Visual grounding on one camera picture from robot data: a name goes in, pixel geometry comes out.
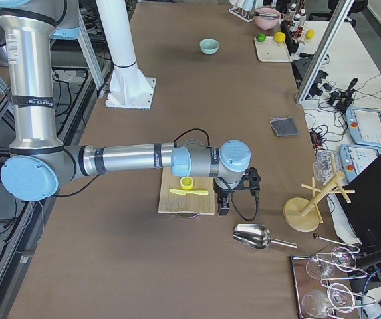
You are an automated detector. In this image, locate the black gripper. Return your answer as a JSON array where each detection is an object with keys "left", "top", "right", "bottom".
[{"left": 213, "top": 179, "right": 232, "bottom": 216}]

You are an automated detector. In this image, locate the mint green bowl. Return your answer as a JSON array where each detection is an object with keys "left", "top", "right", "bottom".
[{"left": 199, "top": 39, "right": 219, "bottom": 55}]

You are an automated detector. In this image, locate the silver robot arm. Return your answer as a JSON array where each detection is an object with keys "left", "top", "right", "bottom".
[{"left": 0, "top": 1, "right": 260, "bottom": 215}]

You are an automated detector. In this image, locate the pink bowl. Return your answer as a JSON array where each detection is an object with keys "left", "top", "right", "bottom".
[{"left": 254, "top": 7, "right": 281, "bottom": 30}]

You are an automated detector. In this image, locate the yellow lemon half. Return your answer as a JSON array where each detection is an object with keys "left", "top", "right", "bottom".
[{"left": 180, "top": 177, "right": 194, "bottom": 190}]

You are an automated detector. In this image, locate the yellow plastic knife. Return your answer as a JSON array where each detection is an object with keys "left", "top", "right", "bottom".
[{"left": 168, "top": 189, "right": 209, "bottom": 196}]

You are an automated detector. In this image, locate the metal scoop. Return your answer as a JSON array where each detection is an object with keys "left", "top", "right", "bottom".
[{"left": 232, "top": 223, "right": 298, "bottom": 249}]

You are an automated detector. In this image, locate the bamboo cutting board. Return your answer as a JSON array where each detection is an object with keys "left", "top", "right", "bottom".
[{"left": 158, "top": 168, "right": 216, "bottom": 215}]

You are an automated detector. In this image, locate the wooden mug tree stand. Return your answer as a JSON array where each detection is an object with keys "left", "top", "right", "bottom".
[{"left": 283, "top": 151, "right": 355, "bottom": 232}]

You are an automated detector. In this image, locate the grey folded cloth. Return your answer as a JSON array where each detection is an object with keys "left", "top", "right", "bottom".
[{"left": 269, "top": 117, "right": 299, "bottom": 137}]

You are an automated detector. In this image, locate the wine glass rack tray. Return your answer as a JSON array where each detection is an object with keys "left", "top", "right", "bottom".
[{"left": 291, "top": 246, "right": 376, "bottom": 318}]

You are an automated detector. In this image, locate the lower teach pendant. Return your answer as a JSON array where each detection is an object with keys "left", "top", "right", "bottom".
[{"left": 339, "top": 144, "right": 381, "bottom": 182}]

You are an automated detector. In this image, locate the teach pendant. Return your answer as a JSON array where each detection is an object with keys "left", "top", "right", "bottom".
[
  {"left": 345, "top": 106, "right": 381, "bottom": 148},
  {"left": 339, "top": 144, "right": 381, "bottom": 182}
]

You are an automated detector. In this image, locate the black monitor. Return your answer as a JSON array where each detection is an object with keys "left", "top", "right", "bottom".
[{"left": 341, "top": 156, "right": 381, "bottom": 245}]

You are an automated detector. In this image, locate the cream plastic tray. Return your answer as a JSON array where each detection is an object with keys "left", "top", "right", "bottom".
[{"left": 253, "top": 36, "right": 291, "bottom": 62}]

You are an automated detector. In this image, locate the upper teach pendant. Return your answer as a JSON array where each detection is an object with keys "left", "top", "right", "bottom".
[{"left": 345, "top": 106, "right": 381, "bottom": 148}]

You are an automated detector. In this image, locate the green lime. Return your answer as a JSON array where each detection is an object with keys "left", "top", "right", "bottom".
[{"left": 257, "top": 33, "right": 266, "bottom": 42}]

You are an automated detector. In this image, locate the yellow lemon on tray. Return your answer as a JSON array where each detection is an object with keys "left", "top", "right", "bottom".
[{"left": 273, "top": 32, "right": 286, "bottom": 43}]

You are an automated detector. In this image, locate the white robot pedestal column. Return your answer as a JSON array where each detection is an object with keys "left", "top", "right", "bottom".
[{"left": 96, "top": 0, "right": 156, "bottom": 110}]

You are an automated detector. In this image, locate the aluminium frame post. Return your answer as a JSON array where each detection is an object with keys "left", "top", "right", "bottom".
[{"left": 295, "top": 0, "right": 354, "bottom": 104}]

